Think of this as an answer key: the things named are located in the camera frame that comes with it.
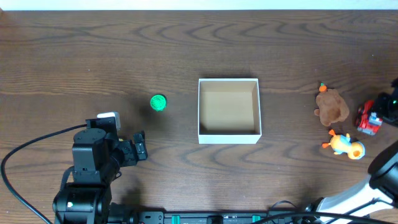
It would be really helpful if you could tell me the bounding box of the orange blue duck toy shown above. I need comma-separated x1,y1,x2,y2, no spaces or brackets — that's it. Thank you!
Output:
322,129,366,160

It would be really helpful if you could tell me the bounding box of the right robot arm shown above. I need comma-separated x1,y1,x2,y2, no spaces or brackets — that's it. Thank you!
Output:
302,80,397,223

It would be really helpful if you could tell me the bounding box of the red toy fire truck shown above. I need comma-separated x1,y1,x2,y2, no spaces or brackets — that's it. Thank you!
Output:
355,100,382,136

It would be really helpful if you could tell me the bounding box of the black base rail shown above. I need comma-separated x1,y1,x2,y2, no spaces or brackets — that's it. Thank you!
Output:
106,203,294,224

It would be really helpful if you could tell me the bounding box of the brown plush toy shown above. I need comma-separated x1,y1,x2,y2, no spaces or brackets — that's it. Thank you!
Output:
314,83,349,126

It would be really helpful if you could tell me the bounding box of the white cardboard box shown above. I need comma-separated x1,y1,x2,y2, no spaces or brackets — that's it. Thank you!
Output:
198,78,262,144

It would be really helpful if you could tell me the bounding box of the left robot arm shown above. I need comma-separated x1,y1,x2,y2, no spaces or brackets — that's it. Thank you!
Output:
52,117,148,223

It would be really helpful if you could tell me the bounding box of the green round gear toy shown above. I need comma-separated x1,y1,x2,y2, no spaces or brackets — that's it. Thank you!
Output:
150,95,167,111

